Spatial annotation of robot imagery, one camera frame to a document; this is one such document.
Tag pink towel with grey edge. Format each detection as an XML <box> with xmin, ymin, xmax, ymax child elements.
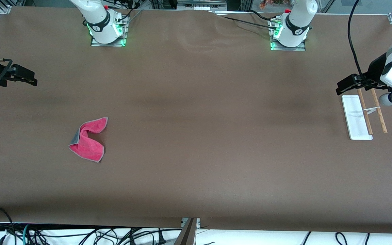
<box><xmin>68</xmin><ymin>117</ymin><xmax>109</xmax><ymax>163</ymax></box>

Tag orange background objects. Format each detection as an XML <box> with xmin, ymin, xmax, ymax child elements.
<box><xmin>259</xmin><ymin>0</ymin><xmax>288</xmax><ymax>9</ymax></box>

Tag white power strip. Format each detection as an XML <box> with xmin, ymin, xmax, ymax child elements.
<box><xmin>177</xmin><ymin>0</ymin><xmax>227</xmax><ymax>11</ymax></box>

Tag white rack base plate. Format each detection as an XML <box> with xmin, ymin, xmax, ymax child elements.
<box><xmin>341</xmin><ymin>95</ymin><xmax>373</xmax><ymax>141</ymax></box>

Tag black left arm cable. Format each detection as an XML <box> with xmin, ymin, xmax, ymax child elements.
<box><xmin>347</xmin><ymin>0</ymin><xmax>366</xmax><ymax>80</ymax></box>

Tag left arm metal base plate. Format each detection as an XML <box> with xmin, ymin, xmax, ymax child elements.
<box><xmin>268</xmin><ymin>17</ymin><xmax>306</xmax><ymax>51</ymax></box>

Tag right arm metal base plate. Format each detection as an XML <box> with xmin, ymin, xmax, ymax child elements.
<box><xmin>91</xmin><ymin>15</ymin><xmax>128</xmax><ymax>47</ymax></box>

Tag black cable on table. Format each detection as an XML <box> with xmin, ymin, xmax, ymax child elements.
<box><xmin>220</xmin><ymin>15</ymin><xmax>278</xmax><ymax>31</ymax></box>
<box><xmin>249</xmin><ymin>10</ymin><xmax>281</xmax><ymax>21</ymax></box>

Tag black floor cable with plug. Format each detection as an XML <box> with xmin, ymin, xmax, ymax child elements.
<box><xmin>80</xmin><ymin>228</ymin><xmax>183</xmax><ymax>245</ymax></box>

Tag metal table support post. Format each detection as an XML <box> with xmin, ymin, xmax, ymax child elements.
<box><xmin>174</xmin><ymin>218</ymin><xmax>200</xmax><ymax>245</ymax></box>

